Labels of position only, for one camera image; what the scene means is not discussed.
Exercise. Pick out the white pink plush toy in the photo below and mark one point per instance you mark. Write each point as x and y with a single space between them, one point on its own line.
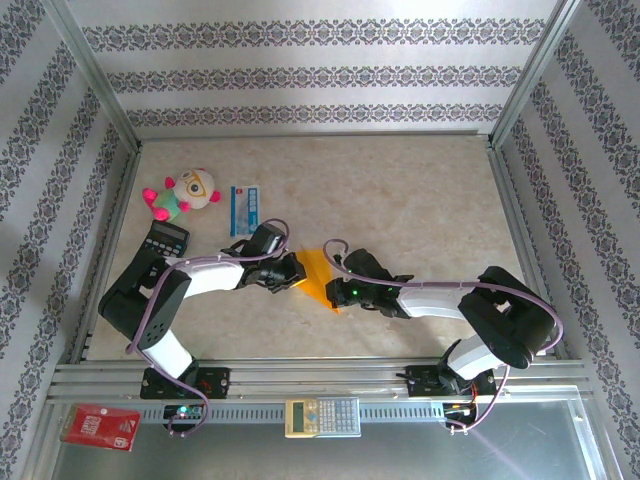
195 187

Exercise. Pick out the red card packet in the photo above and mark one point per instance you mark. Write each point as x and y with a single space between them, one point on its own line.
100 427

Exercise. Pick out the grey metal shelf sheet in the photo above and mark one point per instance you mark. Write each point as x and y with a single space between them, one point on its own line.
400 455

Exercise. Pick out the aluminium mounting rail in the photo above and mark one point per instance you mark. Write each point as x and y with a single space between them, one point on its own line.
310 375

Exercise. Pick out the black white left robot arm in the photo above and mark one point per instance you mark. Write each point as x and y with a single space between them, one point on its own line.
145 310

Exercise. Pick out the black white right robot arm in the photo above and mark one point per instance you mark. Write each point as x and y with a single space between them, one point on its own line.
505 320

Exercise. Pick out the aluminium frame post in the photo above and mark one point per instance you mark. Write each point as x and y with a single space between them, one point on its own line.
90 70
535 70

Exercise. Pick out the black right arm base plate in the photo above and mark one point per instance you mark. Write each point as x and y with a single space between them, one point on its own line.
420 381

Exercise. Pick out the aluminium table side rail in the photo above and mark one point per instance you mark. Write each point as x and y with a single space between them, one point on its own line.
107 250
530 250

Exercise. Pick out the beige scientific calculator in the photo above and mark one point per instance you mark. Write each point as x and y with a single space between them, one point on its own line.
322 417

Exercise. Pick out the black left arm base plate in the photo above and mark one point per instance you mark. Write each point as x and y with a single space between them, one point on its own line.
215 382

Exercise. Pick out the black desk calculator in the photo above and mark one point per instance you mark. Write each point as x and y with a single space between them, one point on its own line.
167 236

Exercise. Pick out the blue white plastic packet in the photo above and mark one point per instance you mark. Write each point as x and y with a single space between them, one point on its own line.
245 210

